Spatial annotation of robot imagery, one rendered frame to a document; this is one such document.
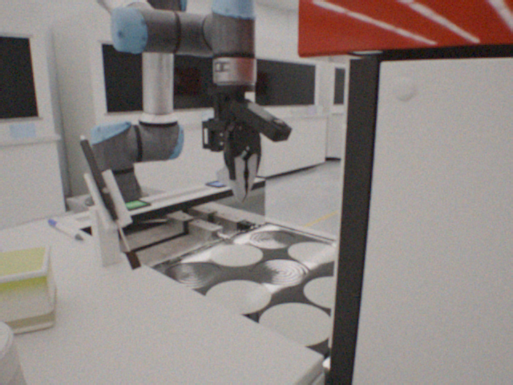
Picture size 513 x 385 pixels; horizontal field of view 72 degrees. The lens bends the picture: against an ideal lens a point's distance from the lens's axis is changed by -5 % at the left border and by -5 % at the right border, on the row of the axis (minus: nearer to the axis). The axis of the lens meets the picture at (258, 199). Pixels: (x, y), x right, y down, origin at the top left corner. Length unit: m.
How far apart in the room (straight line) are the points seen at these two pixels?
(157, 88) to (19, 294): 0.79
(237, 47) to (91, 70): 3.29
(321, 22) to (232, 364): 0.29
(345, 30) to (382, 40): 0.03
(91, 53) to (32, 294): 3.56
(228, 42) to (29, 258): 0.43
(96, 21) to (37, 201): 1.74
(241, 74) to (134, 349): 0.45
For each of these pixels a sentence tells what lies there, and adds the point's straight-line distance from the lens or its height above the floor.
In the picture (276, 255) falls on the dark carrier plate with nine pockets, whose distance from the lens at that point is 0.71.
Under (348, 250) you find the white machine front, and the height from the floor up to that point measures 1.07.
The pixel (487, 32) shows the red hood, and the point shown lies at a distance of 0.26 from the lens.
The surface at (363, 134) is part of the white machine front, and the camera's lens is 0.28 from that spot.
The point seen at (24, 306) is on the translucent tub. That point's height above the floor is 1.00.
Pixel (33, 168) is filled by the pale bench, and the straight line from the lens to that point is 3.47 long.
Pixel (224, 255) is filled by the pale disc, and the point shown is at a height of 0.90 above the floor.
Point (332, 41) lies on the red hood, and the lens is 0.30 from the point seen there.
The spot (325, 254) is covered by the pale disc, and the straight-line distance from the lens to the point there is 0.73.
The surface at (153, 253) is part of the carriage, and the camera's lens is 0.80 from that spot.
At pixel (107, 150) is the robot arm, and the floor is 1.05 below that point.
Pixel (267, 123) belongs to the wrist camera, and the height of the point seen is 1.15.
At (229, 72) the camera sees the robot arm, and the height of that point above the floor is 1.23.
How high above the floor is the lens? 1.19
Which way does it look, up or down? 16 degrees down
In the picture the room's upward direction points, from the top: straight up
